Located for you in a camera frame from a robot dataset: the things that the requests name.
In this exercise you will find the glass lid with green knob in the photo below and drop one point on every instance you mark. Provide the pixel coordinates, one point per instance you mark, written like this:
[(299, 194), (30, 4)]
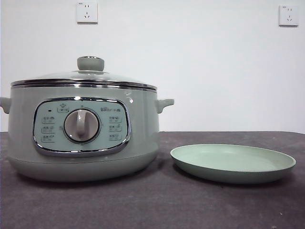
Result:
[(90, 64)]

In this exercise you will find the pale green electric steamer pot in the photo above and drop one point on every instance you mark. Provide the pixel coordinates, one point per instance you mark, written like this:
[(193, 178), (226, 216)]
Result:
[(143, 133)]

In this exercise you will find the pale green round plate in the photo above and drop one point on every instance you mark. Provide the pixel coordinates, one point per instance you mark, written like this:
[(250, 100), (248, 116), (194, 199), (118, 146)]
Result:
[(228, 157)]

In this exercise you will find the white wall socket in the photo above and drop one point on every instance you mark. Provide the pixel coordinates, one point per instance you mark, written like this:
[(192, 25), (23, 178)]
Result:
[(87, 12), (288, 15)]

